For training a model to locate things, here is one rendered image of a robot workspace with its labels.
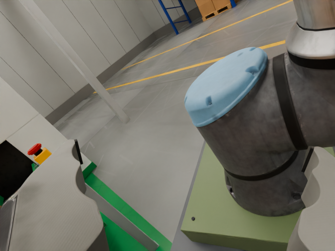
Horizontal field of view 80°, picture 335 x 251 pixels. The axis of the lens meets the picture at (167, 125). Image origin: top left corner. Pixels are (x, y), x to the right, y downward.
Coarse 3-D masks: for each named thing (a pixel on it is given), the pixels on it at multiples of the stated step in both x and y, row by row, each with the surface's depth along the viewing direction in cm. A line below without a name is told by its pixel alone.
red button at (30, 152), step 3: (36, 144) 96; (39, 144) 96; (33, 147) 94; (36, 147) 94; (39, 147) 95; (30, 150) 93; (33, 150) 93; (36, 150) 94; (39, 150) 96; (42, 150) 97; (27, 153) 94; (30, 153) 93; (33, 153) 94; (36, 153) 95; (39, 153) 96
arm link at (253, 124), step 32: (224, 64) 34; (256, 64) 27; (192, 96) 33; (224, 96) 27; (256, 96) 27; (288, 96) 25; (224, 128) 30; (256, 128) 28; (288, 128) 26; (224, 160) 36; (256, 160) 33
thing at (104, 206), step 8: (48, 152) 97; (40, 160) 95; (88, 192) 110; (96, 192) 115; (96, 200) 112; (104, 200) 115; (104, 208) 115; (112, 208) 118; (112, 216) 119; (120, 216) 122; (120, 224) 122; (128, 224) 125; (128, 232) 126; (136, 232) 129; (144, 240) 133; (152, 240) 137; (152, 248) 138
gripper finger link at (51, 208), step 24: (72, 144) 11; (48, 168) 9; (72, 168) 9; (24, 192) 8; (48, 192) 8; (72, 192) 8; (24, 216) 7; (48, 216) 7; (72, 216) 7; (96, 216) 7; (24, 240) 6; (48, 240) 6; (72, 240) 6; (96, 240) 6
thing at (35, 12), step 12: (24, 0) 266; (36, 12) 275; (48, 24) 284; (60, 36) 294; (60, 48) 301; (72, 60) 305; (84, 72) 316; (96, 84) 328; (108, 96) 341; (120, 108) 356
